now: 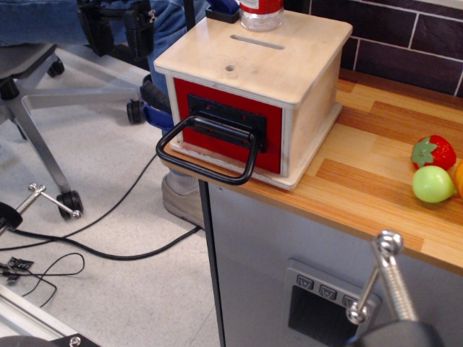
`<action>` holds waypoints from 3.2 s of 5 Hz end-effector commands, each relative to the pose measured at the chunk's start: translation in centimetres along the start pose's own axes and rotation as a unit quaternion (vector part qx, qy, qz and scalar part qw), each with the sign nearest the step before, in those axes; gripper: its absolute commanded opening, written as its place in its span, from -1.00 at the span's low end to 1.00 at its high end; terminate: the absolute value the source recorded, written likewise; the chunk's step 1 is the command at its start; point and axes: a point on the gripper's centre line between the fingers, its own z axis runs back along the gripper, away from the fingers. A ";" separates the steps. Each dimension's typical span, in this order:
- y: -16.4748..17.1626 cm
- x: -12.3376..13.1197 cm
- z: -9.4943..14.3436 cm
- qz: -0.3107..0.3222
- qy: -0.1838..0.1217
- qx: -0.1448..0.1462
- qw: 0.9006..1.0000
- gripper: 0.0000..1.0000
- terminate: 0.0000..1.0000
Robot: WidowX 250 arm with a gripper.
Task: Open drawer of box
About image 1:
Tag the clear bottle red label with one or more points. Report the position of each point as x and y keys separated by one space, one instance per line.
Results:
x=261 y=15

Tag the grey office chair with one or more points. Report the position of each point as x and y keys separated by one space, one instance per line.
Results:
x=22 y=69

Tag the blue black clamp handle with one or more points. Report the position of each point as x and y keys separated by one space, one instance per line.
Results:
x=157 y=108

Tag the person leg in jeans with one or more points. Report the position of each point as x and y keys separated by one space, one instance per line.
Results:
x=57 y=22

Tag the grey cabinet with panel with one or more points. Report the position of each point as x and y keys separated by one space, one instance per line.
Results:
x=281 y=279

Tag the wooden box housing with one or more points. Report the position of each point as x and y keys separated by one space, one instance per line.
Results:
x=294 y=67

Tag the black blue clamp on box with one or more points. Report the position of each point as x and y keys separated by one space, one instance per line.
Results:
x=223 y=10

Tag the red toy strawberry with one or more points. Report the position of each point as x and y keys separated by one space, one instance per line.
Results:
x=433 y=150

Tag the orange toy fruit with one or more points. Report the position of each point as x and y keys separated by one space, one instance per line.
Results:
x=458 y=179

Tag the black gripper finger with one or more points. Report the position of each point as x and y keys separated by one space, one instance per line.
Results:
x=140 y=33
x=98 y=33

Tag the aluminium frame rail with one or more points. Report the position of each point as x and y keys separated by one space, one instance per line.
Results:
x=25 y=324

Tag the black metal drawer handle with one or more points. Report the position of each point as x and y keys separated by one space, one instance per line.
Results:
x=225 y=123

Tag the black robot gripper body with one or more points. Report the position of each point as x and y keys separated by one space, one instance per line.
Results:
x=139 y=11

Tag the silver clamp screw right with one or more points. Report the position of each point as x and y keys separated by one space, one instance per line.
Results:
x=406 y=329

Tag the red front wooden drawer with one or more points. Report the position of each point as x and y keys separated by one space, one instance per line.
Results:
x=269 y=160

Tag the green toy apple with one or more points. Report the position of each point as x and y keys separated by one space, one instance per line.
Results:
x=432 y=184

